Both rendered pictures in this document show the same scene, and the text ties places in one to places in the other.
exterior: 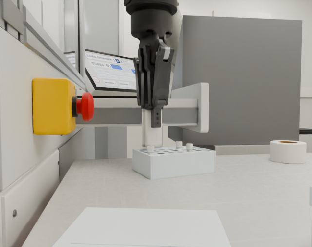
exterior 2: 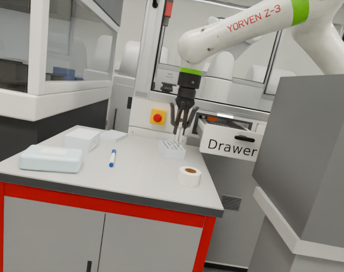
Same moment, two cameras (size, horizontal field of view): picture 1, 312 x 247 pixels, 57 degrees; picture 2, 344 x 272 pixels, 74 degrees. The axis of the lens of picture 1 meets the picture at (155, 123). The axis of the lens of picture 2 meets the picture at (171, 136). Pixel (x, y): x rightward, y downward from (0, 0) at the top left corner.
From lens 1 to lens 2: 1.16 m
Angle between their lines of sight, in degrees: 96
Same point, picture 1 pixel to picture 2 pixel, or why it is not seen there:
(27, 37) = (149, 97)
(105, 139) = not seen: outside the picture
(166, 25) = (179, 93)
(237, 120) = (274, 175)
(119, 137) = not seen: outside the picture
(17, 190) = (135, 129)
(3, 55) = (134, 102)
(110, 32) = not seen: outside the picture
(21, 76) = (144, 107)
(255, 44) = (307, 105)
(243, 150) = (264, 203)
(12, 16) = (140, 94)
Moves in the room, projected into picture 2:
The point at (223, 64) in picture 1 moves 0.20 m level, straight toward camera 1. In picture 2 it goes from (283, 121) to (221, 107)
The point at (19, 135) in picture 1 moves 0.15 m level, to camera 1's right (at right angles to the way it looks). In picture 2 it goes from (140, 118) to (129, 123)
